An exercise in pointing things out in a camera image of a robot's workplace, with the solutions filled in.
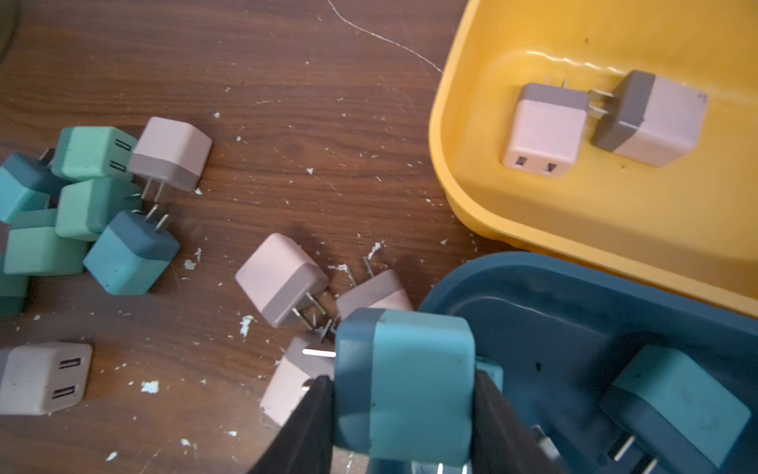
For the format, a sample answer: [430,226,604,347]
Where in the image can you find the green plug upper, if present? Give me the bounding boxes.
[51,126,137,182]

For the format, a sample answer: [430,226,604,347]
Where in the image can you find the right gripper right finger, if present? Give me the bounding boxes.
[470,371,563,474]

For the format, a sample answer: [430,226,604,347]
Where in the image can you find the yellow storage box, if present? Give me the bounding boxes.
[428,1,757,316]

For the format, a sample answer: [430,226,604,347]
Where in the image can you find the dark teal storage box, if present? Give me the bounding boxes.
[420,252,757,473]

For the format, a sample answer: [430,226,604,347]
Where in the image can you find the teal plug by pile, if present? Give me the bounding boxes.
[83,205,180,296]

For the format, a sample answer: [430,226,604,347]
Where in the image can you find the teal plug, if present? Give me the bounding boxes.
[1,148,70,224]
[599,345,752,473]
[83,205,180,296]
[302,308,476,466]

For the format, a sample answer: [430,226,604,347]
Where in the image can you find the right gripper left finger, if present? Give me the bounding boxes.
[249,375,334,474]

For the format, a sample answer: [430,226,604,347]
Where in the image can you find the lone pink plug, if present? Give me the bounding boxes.
[503,83,589,178]

